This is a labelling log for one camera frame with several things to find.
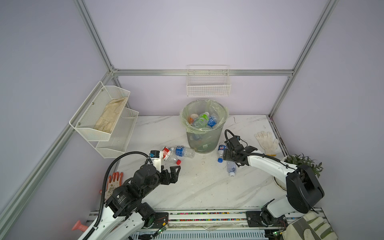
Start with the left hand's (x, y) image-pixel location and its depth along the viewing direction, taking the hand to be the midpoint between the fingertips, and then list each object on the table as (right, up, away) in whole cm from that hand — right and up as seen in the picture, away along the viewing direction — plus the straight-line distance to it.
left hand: (171, 168), depth 69 cm
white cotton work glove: (+64, +7, +35) cm, 73 cm away
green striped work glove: (+67, -29, +3) cm, 74 cm away
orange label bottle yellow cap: (+9, +26, +24) cm, 37 cm away
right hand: (+32, +3, +21) cm, 39 cm away
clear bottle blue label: (+22, +24, +19) cm, 38 cm away
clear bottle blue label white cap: (+3, +4, +24) cm, 25 cm away
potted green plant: (+68, +2, +10) cm, 69 cm away
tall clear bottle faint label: (+34, -5, +23) cm, 42 cm away
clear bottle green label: (+15, +23, +11) cm, 29 cm away
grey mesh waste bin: (+18, +10, +26) cm, 33 cm away
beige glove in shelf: (-36, +26, +11) cm, 46 cm away
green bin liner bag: (+15, +33, +25) cm, 44 cm away
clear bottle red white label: (-6, +1, +27) cm, 27 cm away
